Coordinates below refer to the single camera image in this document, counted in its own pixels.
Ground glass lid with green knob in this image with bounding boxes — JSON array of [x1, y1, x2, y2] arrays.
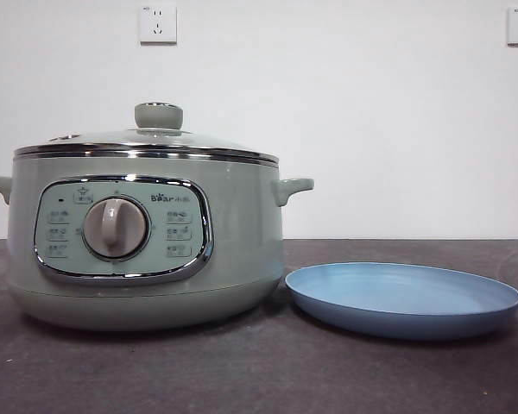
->
[[13, 101, 280, 164]]

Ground pale green electric steamer pot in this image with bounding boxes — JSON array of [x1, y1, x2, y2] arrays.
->
[[0, 148, 315, 332]]

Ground blue round plate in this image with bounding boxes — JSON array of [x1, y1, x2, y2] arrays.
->
[[283, 262, 518, 342]]

